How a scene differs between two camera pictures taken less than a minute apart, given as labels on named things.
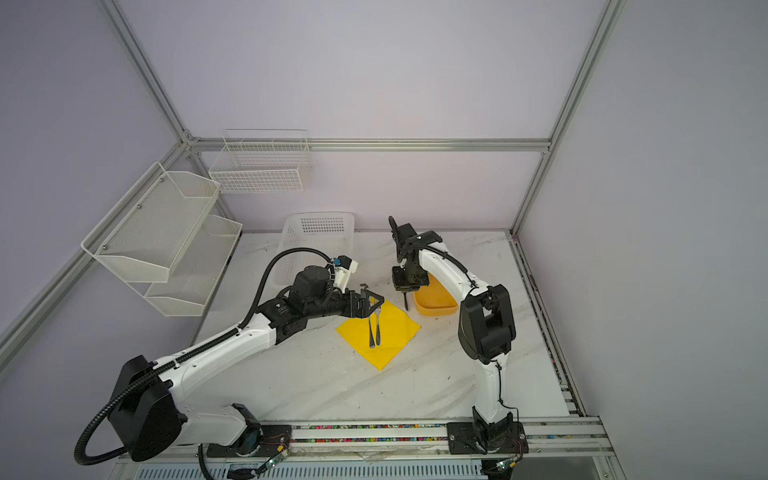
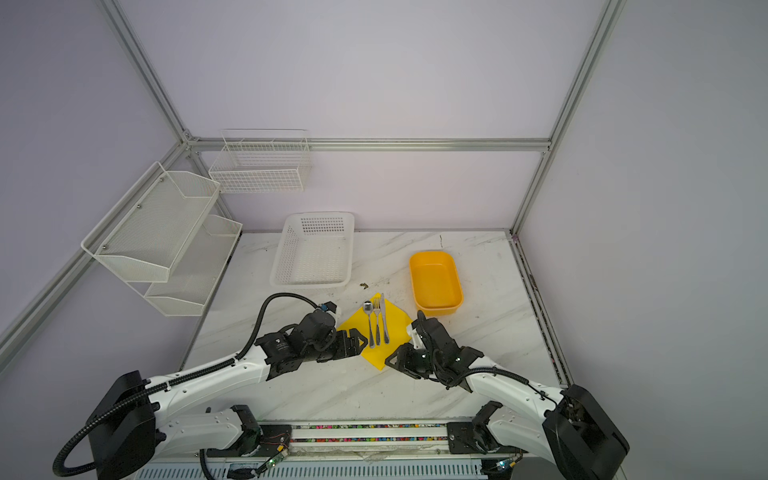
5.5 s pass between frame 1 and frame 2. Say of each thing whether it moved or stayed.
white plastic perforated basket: stayed
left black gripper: moved
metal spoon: stayed
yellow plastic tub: stayed
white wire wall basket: stayed
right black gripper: moved
